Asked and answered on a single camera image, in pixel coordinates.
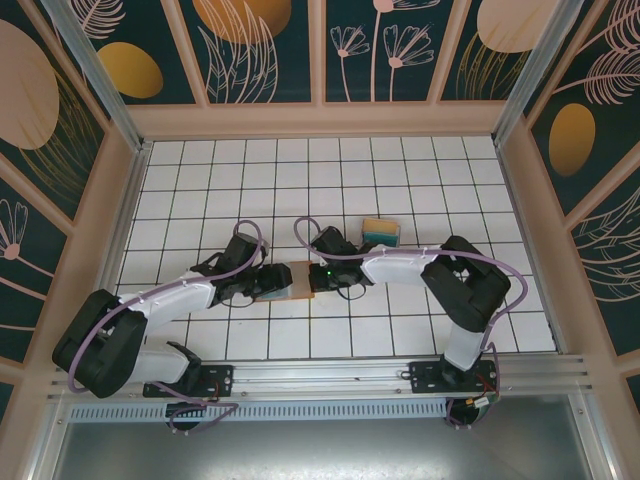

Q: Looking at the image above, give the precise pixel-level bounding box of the tan leather card holder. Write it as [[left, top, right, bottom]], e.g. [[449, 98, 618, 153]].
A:
[[253, 259, 317, 303]]

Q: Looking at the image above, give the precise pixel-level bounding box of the grey metal sheet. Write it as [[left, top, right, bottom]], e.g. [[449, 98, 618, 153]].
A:
[[47, 394, 616, 480]]

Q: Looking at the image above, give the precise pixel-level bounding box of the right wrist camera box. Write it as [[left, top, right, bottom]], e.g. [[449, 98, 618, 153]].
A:
[[309, 225, 360, 261]]

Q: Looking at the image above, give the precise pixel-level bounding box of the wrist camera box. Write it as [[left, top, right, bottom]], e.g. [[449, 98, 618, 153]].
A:
[[222, 232, 270, 267], [309, 225, 360, 261]]

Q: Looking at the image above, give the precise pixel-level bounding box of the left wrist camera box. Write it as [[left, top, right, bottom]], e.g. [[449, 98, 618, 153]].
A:
[[222, 232, 270, 267]]

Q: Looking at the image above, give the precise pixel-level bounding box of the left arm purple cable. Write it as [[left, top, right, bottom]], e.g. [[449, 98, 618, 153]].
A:
[[67, 219, 240, 435]]

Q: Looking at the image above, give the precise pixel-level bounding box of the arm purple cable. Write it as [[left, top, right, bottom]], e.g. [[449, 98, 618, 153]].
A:
[[67, 219, 240, 435], [293, 216, 530, 431]]

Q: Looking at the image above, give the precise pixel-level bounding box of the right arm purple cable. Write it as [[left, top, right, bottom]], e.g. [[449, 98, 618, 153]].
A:
[[293, 216, 530, 431]]

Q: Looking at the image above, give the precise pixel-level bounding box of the aluminium mounting rail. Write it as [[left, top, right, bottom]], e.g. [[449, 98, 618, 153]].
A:
[[47, 353, 596, 404]]

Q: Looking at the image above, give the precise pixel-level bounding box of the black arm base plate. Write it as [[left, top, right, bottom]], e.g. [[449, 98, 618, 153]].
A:
[[142, 363, 236, 400], [408, 359, 501, 396]]

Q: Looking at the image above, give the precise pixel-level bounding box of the slotted cable duct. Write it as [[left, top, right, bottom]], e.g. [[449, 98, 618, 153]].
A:
[[67, 398, 451, 421]]

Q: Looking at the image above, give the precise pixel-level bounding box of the aluminium floor rail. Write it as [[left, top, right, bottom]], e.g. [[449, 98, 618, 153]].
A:
[[102, 142, 151, 301], [493, 141, 571, 355]]

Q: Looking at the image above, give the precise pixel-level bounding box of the wall panel with leaf outlines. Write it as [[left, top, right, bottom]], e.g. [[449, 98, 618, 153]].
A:
[[179, 0, 315, 106]]

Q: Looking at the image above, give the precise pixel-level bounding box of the wall panel with pink flowers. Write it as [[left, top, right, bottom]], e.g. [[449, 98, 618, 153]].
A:
[[322, 0, 449, 105]]

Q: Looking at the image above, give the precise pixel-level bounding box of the wall panel with single flower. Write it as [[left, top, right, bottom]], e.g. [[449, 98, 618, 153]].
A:
[[0, 167, 71, 364]]

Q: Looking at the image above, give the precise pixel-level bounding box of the wall panel with gold lines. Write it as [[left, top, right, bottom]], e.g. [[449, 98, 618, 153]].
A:
[[0, 17, 111, 229]]

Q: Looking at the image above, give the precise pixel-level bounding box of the wall panel with gold oval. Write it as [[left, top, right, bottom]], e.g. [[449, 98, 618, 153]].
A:
[[57, 0, 197, 107]]

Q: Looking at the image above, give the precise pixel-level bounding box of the aluminium corner post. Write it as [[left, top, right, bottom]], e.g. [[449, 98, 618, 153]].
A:
[[492, 0, 601, 146], [39, 0, 153, 154]]

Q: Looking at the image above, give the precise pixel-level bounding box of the wall panel with beige circle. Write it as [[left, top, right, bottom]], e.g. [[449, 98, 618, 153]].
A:
[[438, 0, 549, 103]]

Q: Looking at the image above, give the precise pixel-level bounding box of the wall panel with feather outlines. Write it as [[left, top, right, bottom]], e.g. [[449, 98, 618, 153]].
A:
[[567, 184, 640, 359]]

